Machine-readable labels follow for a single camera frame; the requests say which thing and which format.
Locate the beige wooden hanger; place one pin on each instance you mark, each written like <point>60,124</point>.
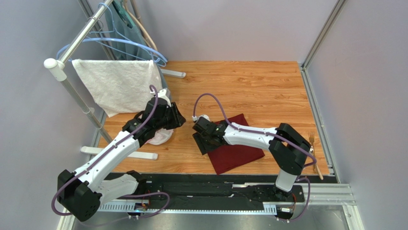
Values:
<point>133,18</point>

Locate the blue wire hanger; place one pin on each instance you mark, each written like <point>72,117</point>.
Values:
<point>93,32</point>

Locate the metal clothes drying rack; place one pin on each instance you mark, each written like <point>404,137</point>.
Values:
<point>56,67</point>

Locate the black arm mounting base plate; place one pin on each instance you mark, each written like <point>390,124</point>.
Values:
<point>207,193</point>

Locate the aluminium frame rail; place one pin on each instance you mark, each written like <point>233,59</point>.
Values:
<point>327,192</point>

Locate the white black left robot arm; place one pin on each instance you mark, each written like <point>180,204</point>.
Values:
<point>102,166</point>

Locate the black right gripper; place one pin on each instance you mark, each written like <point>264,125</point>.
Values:
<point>200,128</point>

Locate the teal garment on hanger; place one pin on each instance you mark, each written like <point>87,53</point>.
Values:
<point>134,35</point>

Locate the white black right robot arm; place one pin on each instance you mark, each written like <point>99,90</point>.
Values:
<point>288,148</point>

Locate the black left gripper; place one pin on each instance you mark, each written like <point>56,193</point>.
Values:
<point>178,119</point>

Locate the dark red cloth napkin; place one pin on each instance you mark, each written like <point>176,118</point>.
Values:
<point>228,157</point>

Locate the white towel on rack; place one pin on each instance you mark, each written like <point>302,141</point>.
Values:
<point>104,81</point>

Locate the white mesh laundry bag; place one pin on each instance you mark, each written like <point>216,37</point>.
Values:
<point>161,136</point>

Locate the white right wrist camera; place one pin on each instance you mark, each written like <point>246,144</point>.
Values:
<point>196,118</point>

